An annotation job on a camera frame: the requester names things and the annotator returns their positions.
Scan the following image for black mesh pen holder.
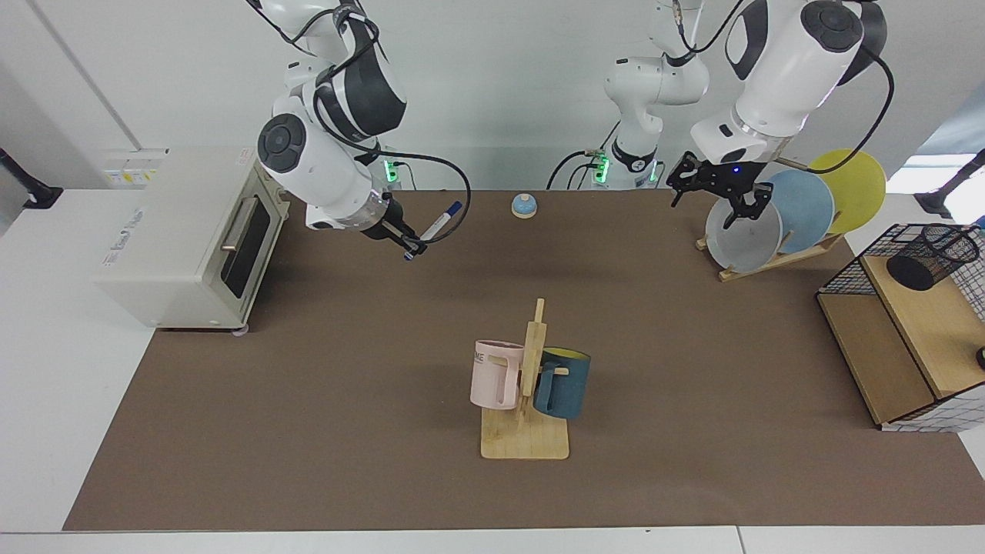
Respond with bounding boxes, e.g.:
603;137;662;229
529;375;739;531
886;224;982;292

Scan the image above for light blue plate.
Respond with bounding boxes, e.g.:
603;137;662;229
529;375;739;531
758;169;836;255

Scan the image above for wooden cup stand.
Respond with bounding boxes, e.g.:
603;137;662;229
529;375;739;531
481;299;570;461

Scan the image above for white marker with blue cap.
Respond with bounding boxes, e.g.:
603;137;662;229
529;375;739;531
403;201;463;262

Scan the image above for brown table cloth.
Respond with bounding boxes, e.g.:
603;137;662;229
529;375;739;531
63;190;985;532

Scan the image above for pink cup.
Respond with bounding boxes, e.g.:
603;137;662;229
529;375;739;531
470;339;526;411

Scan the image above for wire basket with wooden floor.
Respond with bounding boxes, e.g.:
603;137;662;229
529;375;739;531
816;223;985;433

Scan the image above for grey plate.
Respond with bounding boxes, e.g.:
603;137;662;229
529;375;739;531
705;190;783;274

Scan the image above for dark blue cup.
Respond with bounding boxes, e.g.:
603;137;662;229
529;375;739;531
533;348;592;420

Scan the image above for black arm upper cable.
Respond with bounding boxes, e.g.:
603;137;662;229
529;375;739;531
673;0;747;56

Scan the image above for black arm wrist cable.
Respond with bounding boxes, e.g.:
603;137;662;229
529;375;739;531
369;150;472;245
777;46;896;174

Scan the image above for pale toaster oven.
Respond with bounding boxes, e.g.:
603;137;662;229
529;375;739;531
92;146;292;333

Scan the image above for white socket box yellow labels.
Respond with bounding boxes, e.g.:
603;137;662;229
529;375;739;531
102;149;170;189

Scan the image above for yellow plate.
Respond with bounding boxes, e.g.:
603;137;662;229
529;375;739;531
806;149;887;235

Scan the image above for black arm base cable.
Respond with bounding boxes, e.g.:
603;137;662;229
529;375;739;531
546;115;623;191

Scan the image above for wooden plate rack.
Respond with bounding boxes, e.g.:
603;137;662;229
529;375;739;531
696;233;845;282

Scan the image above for black clamp mount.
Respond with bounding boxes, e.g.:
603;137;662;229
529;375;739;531
0;148;64;210
916;150;985;219

